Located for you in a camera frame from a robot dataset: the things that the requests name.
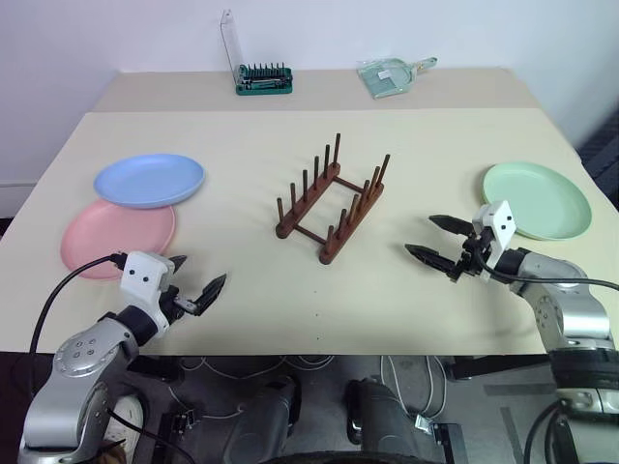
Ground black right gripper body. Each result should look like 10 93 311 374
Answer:
447 227 494 283

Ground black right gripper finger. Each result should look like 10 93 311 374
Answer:
404 244 458 276
428 215 474 237

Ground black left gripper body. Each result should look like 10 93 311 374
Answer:
155 283 200 326

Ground wooden dish rack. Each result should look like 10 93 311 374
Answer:
275 131 392 266

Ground pink plate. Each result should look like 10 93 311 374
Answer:
60 199 176 281

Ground blue plate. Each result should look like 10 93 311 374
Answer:
93 153 207 211

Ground green plate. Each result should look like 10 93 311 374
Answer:
481 161 593 242

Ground dark left robot leg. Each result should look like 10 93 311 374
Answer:
212 375 302 464

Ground dark robot leg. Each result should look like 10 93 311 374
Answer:
212 375 302 464
345 378 439 464

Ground green dustpan in plastic bag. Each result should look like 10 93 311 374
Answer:
356 56 440 101

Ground dark office chair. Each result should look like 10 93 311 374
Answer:
577 103 619 212

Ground dark right robot leg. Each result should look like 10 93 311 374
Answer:
345 378 439 464

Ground green screwdriver bit set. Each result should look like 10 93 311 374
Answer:
220 9 295 97

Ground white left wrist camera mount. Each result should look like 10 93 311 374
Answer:
119 250 176 334

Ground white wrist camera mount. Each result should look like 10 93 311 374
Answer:
119 250 176 334
472 199 516 269

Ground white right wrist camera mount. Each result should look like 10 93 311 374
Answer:
472 199 516 269

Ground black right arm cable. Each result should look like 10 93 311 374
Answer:
471 250 619 292

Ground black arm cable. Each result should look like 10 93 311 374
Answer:
471 250 619 292
29 252 128 354

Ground black table frame bar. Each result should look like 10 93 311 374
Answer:
444 356 552 381

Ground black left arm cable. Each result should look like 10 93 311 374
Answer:
29 252 128 354

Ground white cables on floor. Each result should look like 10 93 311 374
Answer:
166 355 454 426

